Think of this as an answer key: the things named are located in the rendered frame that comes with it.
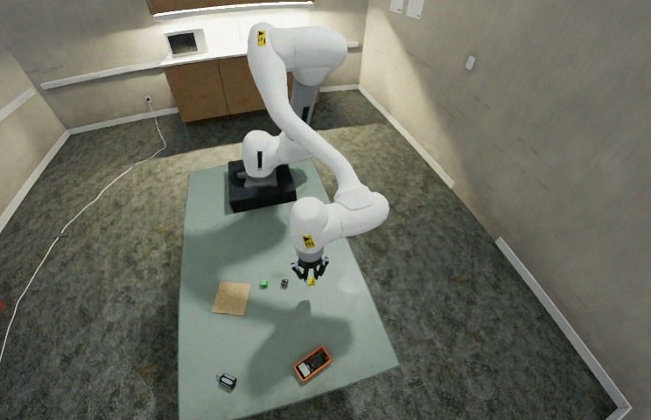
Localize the beige mat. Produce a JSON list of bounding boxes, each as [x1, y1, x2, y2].
[[212, 282, 251, 316]]

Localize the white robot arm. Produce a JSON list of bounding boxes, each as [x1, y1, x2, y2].
[[237, 22, 389, 262]]

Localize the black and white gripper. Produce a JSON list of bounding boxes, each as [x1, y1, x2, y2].
[[291, 256, 329, 287]]

